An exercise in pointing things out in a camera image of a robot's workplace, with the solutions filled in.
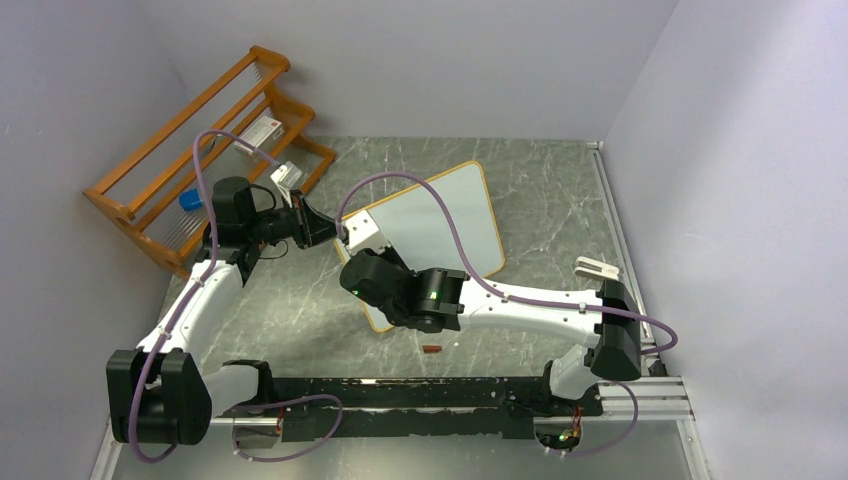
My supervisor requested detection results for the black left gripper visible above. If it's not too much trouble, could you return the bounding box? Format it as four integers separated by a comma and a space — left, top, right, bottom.
246, 190, 339, 250

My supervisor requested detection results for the yellow framed whiteboard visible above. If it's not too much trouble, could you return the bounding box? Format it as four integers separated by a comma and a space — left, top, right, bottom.
335, 161, 505, 332

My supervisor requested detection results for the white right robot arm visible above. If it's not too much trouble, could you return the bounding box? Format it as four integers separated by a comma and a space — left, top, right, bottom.
340, 250, 642, 414

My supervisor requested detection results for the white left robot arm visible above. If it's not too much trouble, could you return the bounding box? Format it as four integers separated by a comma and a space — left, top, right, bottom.
106, 176, 337, 445

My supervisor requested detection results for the white whiteboard eraser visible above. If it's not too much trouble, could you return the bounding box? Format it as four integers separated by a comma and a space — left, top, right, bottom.
574, 256, 621, 281

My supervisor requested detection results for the grey cardboard box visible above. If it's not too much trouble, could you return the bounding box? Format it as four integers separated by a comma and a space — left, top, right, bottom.
233, 115, 284, 156

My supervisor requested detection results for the orange wooden rack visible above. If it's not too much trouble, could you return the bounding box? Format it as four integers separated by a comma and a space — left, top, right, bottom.
83, 44, 337, 279

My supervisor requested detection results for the blue cube block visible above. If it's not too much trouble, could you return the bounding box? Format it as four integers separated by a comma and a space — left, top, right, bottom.
178, 188, 205, 212

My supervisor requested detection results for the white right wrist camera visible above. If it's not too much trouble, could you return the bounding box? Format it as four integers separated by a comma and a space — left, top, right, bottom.
342, 210, 391, 257

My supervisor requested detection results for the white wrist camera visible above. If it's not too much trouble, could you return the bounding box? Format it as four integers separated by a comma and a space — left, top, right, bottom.
342, 210, 391, 257
270, 161, 303, 207

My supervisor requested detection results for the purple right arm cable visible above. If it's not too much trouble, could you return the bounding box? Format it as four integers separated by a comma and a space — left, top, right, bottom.
335, 172, 680, 356

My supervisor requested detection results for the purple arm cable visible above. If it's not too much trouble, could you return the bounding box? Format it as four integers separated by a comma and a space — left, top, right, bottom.
127, 130, 286, 464
335, 172, 680, 356

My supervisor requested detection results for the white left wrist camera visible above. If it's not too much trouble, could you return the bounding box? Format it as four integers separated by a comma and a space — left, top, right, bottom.
270, 161, 303, 207

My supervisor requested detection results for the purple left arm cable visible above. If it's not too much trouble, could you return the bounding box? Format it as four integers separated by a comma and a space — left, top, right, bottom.
127, 130, 286, 464

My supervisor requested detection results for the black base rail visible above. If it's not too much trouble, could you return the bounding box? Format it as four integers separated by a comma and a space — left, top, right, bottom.
222, 370, 603, 442

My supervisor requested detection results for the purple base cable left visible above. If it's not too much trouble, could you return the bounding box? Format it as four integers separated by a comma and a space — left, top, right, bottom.
225, 394, 345, 464

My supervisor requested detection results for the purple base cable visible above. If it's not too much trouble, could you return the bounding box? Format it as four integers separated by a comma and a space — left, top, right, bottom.
225, 394, 345, 464
543, 380, 640, 460

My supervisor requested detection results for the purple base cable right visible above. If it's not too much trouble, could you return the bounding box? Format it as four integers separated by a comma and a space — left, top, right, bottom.
543, 380, 640, 460

